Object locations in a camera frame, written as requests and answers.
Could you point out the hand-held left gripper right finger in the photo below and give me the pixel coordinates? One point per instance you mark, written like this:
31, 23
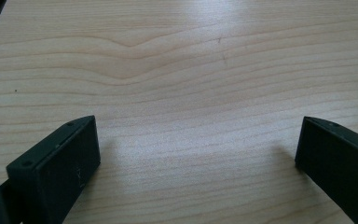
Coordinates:
338, 161

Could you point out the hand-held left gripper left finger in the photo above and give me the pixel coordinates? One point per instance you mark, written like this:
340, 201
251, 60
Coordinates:
59, 168

